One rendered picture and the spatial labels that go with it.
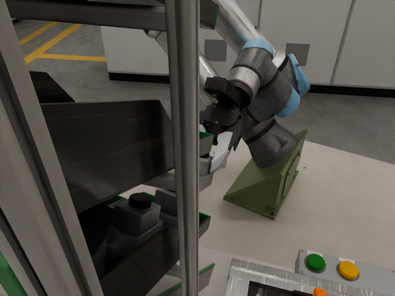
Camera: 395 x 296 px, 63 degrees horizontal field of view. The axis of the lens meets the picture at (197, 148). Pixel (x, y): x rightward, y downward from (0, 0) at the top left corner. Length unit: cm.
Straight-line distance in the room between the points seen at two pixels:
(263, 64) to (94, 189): 58
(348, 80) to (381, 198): 258
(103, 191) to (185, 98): 9
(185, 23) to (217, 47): 318
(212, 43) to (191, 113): 315
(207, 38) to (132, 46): 79
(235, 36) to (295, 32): 252
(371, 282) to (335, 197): 37
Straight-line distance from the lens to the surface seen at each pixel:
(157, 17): 25
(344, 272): 82
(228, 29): 88
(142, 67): 366
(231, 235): 96
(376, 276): 86
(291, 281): 79
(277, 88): 79
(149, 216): 43
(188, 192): 32
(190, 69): 25
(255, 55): 76
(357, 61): 362
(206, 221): 52
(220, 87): 59
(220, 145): 61
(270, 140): 97
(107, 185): 24
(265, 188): 94
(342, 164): 128
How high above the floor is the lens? 161
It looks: 37 degrees down
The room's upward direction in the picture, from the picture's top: straight up
